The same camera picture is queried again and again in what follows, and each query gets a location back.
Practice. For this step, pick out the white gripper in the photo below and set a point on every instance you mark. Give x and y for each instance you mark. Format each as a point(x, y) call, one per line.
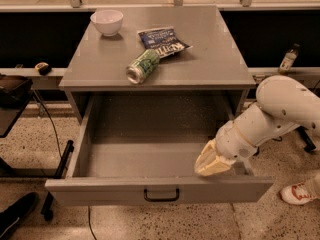
point(231, 143)

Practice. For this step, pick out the grey top drawer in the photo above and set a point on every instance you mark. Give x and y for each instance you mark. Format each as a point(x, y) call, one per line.
point(139, 150)

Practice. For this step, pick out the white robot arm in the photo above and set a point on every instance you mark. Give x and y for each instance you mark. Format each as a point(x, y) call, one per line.
point(282, 105)

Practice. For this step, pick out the grey drawer cabinet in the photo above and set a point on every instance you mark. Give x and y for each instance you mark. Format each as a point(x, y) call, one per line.
point(197, 52)

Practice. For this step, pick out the white red sneaker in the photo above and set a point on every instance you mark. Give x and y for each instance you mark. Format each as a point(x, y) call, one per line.
point(296, 194)

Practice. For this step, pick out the black chair leg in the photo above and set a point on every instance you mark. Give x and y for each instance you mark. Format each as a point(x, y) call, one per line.
point(309, 145)

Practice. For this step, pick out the green soda can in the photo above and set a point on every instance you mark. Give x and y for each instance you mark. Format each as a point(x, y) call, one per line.
point(142, 66)

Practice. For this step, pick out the clear bottle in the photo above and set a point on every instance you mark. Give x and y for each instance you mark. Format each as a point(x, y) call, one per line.
point(288, 59)

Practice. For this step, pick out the blue chip bag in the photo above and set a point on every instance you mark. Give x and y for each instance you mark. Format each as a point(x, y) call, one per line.
point(162, 40)

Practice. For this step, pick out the white bowl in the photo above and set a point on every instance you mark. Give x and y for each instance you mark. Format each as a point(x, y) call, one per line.
point(108, 22)

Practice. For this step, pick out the black stand leg with wheel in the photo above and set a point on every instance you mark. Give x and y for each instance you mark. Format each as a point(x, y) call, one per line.
point(46, 211)

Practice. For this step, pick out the yellow tape measure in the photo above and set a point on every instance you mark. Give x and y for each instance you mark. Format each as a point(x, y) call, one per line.
point(43, 68)

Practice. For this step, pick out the black shoe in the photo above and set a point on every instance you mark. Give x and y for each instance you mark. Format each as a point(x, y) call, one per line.
point(16, 213)

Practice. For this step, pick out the black tray on stand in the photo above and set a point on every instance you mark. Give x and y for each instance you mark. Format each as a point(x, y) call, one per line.
point(15, 93)

